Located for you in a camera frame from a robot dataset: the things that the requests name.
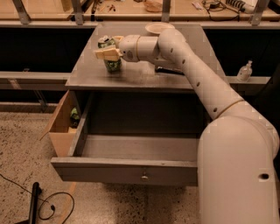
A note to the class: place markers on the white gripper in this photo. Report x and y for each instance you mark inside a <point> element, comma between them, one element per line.
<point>129,47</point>

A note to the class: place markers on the green soda can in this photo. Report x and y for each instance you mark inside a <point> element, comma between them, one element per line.
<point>112,66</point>

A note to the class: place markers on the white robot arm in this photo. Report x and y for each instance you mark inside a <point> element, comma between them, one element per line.
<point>236,175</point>

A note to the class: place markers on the grey open top drawer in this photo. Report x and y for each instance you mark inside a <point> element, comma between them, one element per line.
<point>112,149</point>

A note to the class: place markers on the round drawer knob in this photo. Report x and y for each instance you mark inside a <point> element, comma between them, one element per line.
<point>144,177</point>

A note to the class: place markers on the white bowl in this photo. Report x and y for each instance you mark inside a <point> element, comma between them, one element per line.
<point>158,27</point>

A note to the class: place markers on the crumpled paper bag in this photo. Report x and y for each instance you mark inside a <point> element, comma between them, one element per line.
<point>152,5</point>

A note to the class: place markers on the grey cabinet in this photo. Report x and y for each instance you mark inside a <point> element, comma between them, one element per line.
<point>137,100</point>

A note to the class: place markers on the green item in box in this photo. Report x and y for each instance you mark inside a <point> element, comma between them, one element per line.
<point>74,114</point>

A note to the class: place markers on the cardboard box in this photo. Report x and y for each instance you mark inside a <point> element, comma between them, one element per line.
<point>58,128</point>

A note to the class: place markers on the clear sanitizer bottle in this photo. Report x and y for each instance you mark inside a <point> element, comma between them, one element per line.
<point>245,72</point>

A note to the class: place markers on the black stand base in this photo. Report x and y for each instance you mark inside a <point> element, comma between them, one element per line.
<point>35,192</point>

